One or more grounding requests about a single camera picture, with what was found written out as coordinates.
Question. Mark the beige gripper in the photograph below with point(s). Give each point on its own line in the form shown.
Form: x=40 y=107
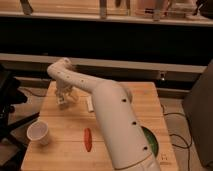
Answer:
x=63 y=88

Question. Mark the red chili pepper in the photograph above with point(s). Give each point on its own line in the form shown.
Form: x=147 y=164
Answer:
x=88 y=139

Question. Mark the black office chair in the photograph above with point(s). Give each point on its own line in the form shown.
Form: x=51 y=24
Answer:
x=10 y=95

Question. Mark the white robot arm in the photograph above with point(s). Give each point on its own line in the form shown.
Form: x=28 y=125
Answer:
x=124 y=138

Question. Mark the white paper cup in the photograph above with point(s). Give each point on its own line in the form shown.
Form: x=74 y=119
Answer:
x=39 y=132

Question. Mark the green ceramic bowl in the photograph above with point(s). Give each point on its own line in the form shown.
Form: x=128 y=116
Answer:
x=152 y=140

